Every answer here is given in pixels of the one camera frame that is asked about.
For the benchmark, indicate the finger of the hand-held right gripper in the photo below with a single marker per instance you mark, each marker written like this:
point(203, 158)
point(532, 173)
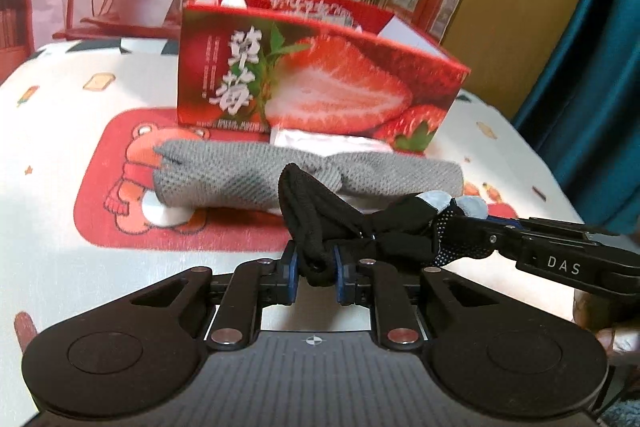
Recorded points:
point(480, 239)
point(502, 220)

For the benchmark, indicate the teal curtain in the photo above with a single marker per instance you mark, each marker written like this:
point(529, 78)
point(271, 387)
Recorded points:
point(590, 57)

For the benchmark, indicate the person's right hand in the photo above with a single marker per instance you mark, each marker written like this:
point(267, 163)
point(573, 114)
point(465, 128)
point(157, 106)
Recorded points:
point(607, 332)

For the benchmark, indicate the cartoon printed tablecloth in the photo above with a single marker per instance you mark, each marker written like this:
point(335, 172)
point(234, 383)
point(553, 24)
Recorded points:
point(75, 132)

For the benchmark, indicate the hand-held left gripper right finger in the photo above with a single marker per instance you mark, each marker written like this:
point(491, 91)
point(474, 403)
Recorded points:
point(339, 276)

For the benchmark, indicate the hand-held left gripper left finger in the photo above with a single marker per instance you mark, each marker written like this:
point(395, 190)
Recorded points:
point(292, 268)

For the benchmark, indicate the black glove with grey fingertips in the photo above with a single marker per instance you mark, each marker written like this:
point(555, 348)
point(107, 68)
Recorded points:
point(400, 227)

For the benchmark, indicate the red strawberry print box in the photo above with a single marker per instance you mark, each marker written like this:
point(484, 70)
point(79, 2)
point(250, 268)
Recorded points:
point(320, 72)

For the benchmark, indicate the grey knitted cloth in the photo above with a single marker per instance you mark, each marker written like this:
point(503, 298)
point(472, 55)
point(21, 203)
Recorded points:
point(225, 179)

